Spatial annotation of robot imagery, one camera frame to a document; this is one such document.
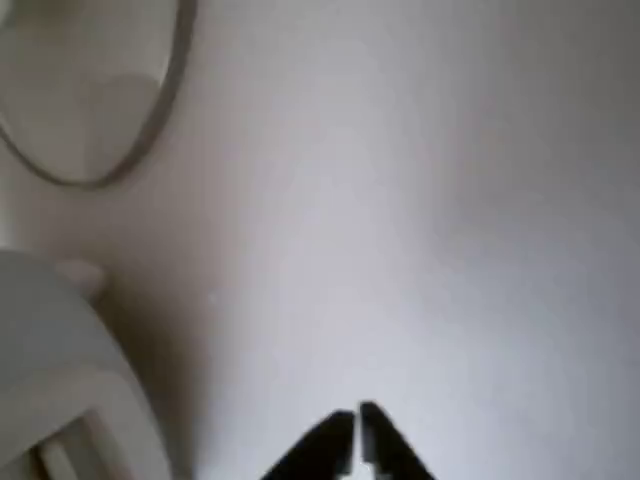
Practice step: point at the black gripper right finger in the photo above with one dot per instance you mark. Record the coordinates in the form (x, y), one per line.
(385, 447)

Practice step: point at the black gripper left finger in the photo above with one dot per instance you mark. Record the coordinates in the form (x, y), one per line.
(325, 452)

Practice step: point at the white rice cooker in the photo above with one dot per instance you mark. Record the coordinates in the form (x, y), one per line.
(60, 360)

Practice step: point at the glass lid with white knob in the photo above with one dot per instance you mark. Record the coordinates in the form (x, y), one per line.
(75, 75)

